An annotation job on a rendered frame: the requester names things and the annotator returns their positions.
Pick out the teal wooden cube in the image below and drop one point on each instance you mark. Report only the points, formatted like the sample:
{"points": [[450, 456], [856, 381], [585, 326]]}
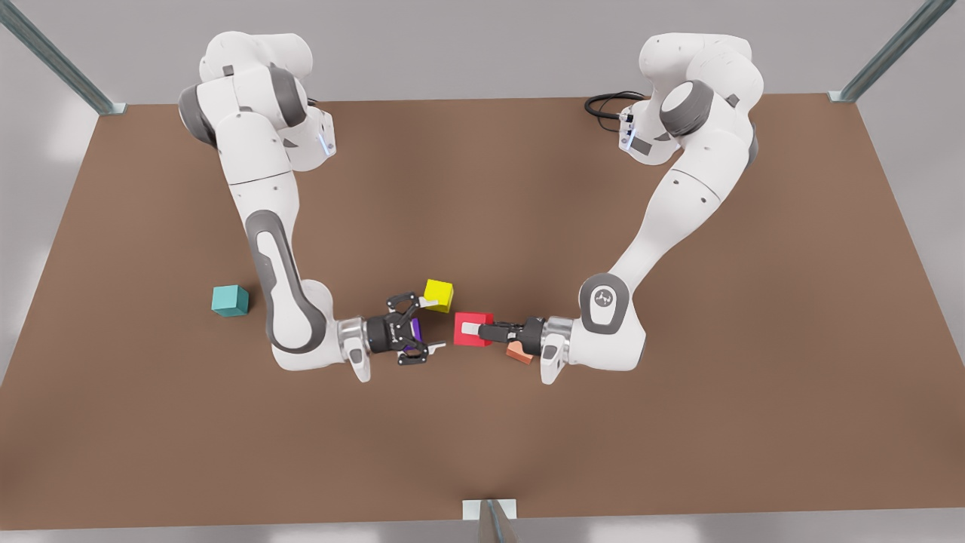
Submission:
{"points": [[229, 301]]}

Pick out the silver frame post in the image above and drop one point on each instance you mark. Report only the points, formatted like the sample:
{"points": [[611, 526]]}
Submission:
{"points": [[491, 520], [893, 49], [53, 56]]}

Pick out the yellow wooden cube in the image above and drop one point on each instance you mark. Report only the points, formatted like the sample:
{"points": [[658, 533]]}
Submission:
{"points": [[439, 293]]}

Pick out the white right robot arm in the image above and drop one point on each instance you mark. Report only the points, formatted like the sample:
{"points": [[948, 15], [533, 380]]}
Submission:
{"points": [[256, 166]]}

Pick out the purple wooden cube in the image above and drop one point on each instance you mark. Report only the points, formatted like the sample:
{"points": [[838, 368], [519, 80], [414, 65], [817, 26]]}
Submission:
{"points": [[415, 332]]}

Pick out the red wooden cube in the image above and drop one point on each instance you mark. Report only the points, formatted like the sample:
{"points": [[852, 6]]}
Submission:
{"points": [[475, 341]]}

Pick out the orange wooden cube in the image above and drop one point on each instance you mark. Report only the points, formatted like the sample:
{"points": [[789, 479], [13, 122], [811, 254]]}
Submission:
{"points": [[517, 353]]}

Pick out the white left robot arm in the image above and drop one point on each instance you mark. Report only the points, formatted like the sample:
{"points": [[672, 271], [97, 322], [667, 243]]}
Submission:
{"points": [[678, 204]]}

